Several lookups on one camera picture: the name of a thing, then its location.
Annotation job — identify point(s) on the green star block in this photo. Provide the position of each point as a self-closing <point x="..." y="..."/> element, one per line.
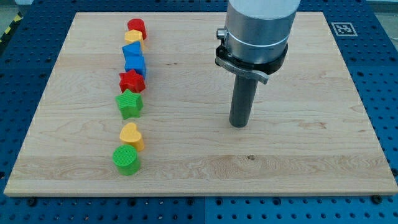
<point x="129" y="104"/>

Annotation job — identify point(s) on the white fiducial marker tag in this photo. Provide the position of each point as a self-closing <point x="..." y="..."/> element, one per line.
<point x="344" y="29"/>

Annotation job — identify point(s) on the green cylinder block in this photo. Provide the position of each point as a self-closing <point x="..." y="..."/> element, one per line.
<point x="126" y="159"/>

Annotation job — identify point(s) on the red cylinder block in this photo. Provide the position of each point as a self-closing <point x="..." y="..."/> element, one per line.
<point x="139" y="25"/>

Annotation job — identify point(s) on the yellow pentagon block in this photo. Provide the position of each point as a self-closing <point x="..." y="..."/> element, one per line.
<point x="133" y="36"/>

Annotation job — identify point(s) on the red star block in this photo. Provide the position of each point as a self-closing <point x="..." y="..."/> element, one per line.
<point x="132" y="81"/>

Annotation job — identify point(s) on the yellow heart block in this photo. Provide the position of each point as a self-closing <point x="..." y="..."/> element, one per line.
<point x="130" y="135"/>

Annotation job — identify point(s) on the blue cube block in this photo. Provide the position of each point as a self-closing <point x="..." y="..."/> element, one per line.
<point x="136" y="63"/>

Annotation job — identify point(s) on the blue triangle block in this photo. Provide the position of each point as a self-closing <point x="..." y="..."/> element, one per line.
<point x="132" y="50"/>

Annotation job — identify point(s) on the wooden board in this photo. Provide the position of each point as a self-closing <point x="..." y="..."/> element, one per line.
<point x="308" y="133"/>

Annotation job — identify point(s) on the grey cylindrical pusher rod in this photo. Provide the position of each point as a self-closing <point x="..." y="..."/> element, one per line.
<point x="242" y="100"/>

